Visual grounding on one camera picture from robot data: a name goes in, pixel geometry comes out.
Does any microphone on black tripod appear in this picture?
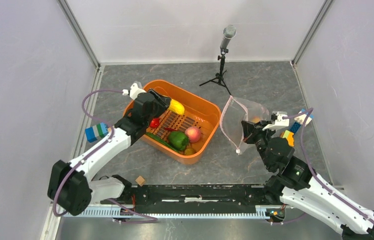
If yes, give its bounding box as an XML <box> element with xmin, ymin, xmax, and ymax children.
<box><xmin>199</xmin><ymin>25</ymin><xmax>236</xmax><ymax>95</ymax></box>

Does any olive toy fruit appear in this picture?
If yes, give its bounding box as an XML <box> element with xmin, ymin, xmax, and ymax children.
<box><xmin>184</xmin><ymin>147</ymin><xmax>196</xmax><ymax>156</ymax></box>

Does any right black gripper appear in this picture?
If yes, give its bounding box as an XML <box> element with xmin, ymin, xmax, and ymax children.
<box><xmin>240</xmin><ymin>120</ymin><xmax>275</xmax><ymax>170</ymax></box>

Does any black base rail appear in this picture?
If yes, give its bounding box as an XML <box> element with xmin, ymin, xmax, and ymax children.
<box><xmin>116</xmin><ymin>184</ymin><xmax>283</xmax><ymax>214</ymax></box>

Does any green toy bell pepper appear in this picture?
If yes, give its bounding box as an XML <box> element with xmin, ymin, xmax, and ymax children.
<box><xmin>167</xmin><ymin>131</ymin><xmax>189</xmax><ymax>152</ymax></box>

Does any pink toy peach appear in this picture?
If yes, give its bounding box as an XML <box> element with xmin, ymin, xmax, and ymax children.
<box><xmin>184</xmin><ymin>126</ymin><xmax>201</xmax><ymax>143</ymax></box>

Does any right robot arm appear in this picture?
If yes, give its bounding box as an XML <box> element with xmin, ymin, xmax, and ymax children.
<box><xmin>241</xmin><ymin>120</ymin><xmax>374</xmax><ymax>240</ymax></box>

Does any orange plastic basket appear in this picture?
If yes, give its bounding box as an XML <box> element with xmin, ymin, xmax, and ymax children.
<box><xmin>141</xmin><ymin>79</ymin><xmax>221</xmax><ymax>165</ymax></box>

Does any blue green striped brick stack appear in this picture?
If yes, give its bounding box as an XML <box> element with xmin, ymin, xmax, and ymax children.
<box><xmin>84</xmin><ymin>122</ymin><xmax>110</xmax><ymax>143</ymax></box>

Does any blue white toy brick stack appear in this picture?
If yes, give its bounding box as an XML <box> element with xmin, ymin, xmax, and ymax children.
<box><xmin>289</xmin><ymin>109</ymin><xmax>314</xmax><ymax>134</ymax></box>

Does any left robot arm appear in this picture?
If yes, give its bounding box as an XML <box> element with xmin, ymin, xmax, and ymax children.
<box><xmin>47</xmin><ymin>83</ymin><xmax>185</xmax><ymax>217</ymax></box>

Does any yellow toy corn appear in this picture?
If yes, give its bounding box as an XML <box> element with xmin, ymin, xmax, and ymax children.
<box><xmin>168</xmin><ymin>99</ymin><xmax>185</xmax><ymax>115</ymax></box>

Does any small wooden cube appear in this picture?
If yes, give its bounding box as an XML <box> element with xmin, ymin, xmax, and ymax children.
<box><xmin>135</xmin><ymin>175</ymin><xmax>146</xmax><ymax>187</ymax></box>

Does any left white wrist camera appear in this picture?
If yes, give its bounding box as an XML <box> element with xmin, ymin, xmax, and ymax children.
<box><xmin>129</xmin><ymin>81</ymin><xmax>146</xmax><ymax>100</ymax></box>

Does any green toy cucumber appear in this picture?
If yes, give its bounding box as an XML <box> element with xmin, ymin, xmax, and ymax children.
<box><xmin>146</xmin><ymin>132</ymin><xmax>179</xmax><ymax>153</ymax></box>

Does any red toy strawberry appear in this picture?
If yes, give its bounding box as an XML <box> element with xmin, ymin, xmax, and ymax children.
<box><xmin>149</xmin><ymin>117</ymin><xmax>160</xmax><ymax>129</ymax></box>

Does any red toy chili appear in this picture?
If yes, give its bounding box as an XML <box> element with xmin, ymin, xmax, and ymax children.
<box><xmin>164</xmin><ymin>127</ymin><xmax>177</xmax><ymax>132</ymax></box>

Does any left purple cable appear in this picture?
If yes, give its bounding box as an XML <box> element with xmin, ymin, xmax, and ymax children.
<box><xmin>51</xmin><ymin>88</ymin><xmax>129</xmax><ymax>218</ymax></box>

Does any yellow toy lemon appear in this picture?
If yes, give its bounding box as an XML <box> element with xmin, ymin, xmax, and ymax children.
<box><xmin>251</xmin><ymin>116</ymin><xmax>261</xmax><ymax>123</ymax></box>

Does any clear pink-dotted zip bag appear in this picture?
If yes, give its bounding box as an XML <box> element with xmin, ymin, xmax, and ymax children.
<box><xmin>219</xmin><ymin>95</ymin><xmax>270</xmax><ymax>155</ymax></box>

